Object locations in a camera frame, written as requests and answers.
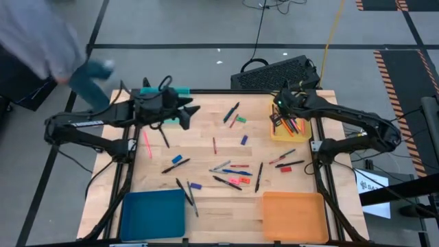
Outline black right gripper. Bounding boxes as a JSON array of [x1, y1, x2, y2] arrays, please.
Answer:
[[270, 88, 311, 128]]

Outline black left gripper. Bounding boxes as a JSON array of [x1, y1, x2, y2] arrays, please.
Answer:
[[133, 87, 202, 130]]

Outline orange pencil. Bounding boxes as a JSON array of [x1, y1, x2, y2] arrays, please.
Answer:
[[279, 118, 294, 138]]

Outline black pen silver rings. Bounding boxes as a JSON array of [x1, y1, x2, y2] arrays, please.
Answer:
[[161, 157, 191, 175]]

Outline black pen white print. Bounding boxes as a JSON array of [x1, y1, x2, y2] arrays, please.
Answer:
[[212, 175, 244, 191]]

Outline blue plastic bin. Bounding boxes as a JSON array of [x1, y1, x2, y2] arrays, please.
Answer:
[[119, 189, 187, 242]]

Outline teal translucent plastic bin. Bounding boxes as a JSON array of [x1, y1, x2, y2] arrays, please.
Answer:
[[139, 86, 191, 125]]

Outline yellow translucent plastic bin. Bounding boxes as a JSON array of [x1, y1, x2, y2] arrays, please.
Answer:
[[270, 90, 313, 143]]

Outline black perforated computer case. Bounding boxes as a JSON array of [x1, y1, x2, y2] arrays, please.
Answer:
[[230, 54, 322, 91]]

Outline orange translucent plastic bin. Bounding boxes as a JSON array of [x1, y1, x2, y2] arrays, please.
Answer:
[[262, 191, 333, 243]]

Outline white logo sign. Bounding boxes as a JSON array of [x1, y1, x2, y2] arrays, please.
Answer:
[[353, 167, 392, 220]]

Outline black hazard striped floor mat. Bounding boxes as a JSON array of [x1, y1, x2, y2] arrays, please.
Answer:
[[355, 0, 439, 12], [372, 49, 439, 178]]

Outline black crossbar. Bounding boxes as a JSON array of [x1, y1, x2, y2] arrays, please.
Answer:
[[358, 173, 439, 207]]

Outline large black case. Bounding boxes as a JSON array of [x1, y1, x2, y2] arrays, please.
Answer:
[[0, 44, 58, 112]]

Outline person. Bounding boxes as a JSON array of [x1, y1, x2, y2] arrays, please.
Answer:
[[0, 0, 116, 113]]

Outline black floor cable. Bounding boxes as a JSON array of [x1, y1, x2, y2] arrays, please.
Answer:
[[239, 0, 308, 73]]

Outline yellow cable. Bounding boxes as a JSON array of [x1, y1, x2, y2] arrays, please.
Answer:
[[318, 0, 346, 89]]

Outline grey post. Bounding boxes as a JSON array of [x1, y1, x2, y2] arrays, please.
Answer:
[[420, 95, 439, 162]]

